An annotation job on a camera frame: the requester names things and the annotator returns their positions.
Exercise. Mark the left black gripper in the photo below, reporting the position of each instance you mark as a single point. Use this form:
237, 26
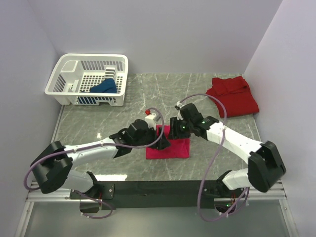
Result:
162, 144

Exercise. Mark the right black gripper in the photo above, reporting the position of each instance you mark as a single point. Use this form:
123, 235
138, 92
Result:
174, 132

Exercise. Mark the pink t shirt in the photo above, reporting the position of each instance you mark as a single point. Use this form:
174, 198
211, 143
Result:
178, 149

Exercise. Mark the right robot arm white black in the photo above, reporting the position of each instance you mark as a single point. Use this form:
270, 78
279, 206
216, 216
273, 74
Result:
264, 163

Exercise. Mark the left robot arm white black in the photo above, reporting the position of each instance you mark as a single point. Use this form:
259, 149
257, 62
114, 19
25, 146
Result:
54, 168

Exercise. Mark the blue t shirt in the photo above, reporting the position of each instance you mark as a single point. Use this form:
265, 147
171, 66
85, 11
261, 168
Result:
106, 86

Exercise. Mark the black base beam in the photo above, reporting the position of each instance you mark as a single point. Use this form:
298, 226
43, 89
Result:
149, 194

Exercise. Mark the dark red folded t shirt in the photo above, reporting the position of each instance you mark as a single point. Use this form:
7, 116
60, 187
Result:
235, 95

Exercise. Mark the white plastic basket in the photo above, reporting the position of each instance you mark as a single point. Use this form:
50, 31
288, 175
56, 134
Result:
75, 74

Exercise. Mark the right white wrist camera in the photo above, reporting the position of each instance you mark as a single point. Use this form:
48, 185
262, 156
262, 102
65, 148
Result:
178, 106

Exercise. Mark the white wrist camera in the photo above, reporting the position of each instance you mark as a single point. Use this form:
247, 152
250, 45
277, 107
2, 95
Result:
151, 119
178, 106

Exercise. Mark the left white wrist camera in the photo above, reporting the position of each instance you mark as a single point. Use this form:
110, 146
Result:
151, 119

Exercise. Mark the aluminium rail frame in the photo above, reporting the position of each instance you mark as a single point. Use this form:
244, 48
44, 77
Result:
55, 215

